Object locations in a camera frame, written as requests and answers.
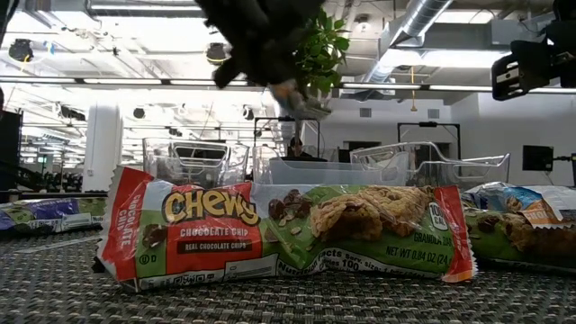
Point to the ceiling strip light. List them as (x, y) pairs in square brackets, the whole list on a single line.
[(121, 81), (468, 88), (380, 86)]

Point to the grey wall vent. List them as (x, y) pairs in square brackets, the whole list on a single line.
[(366, 113), (433, 113)]

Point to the black aluminium table frame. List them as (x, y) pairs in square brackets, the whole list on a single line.
[(45, 196)]

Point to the long clear plastic bin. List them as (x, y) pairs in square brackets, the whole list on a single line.
[(195, 173)]

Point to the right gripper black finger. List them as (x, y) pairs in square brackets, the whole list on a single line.
[(528, 67)]

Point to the person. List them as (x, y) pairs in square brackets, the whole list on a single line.
[(297, 150)]

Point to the blue orange granola bar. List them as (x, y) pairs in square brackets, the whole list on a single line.
[(531, 202), (299, 105)]

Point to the green plant in black pot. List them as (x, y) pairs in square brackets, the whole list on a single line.
[(328, 49)]

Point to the wide clear plastic bin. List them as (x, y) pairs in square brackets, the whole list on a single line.
[(450, 166)]

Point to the dark ribbed mat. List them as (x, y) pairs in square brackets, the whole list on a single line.
[(288, 310)]

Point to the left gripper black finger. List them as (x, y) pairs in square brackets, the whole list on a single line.
[(300, 72), (276, 72)]

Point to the small clear plastic bin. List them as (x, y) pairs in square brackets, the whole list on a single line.
[(315, 173)]

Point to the red green granola bar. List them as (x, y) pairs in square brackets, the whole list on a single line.
[(288, 238)]

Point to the white pillar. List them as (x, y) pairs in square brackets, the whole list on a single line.
[(102, 148)]

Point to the black monitor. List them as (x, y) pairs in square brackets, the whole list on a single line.
[(537, 157)]

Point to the black ceiling lamp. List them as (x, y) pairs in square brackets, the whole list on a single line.
[(20, 49), (217, 54)]

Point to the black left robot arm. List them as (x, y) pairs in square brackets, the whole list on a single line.
[(10, 148)]

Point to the purple blue granola bar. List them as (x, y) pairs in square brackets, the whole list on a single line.
[(517, 245), (49, 213)]

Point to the small black round speaker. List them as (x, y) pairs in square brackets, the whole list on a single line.
[(249, 112), (138, 113)]

